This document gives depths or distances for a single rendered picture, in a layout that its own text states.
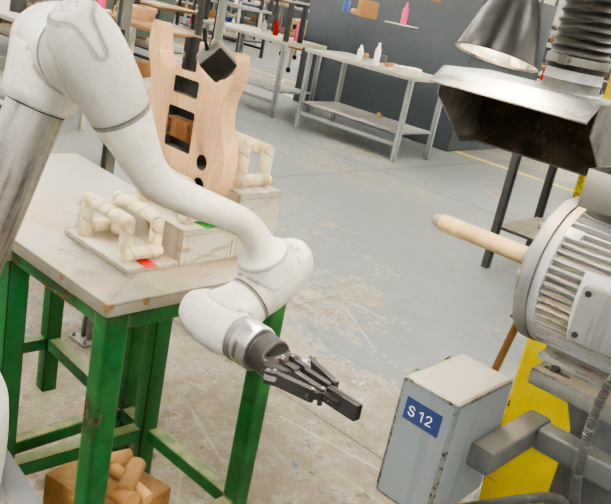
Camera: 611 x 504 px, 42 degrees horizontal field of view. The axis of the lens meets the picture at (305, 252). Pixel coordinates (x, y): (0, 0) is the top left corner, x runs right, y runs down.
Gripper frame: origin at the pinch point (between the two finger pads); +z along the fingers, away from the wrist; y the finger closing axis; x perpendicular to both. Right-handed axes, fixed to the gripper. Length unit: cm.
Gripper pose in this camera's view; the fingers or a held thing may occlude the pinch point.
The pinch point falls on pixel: (342, 403)
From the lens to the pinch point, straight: 135.4
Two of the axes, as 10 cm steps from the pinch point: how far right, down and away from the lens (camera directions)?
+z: 7.1, 3.6, -6.1
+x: 2.0, -9.3, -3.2
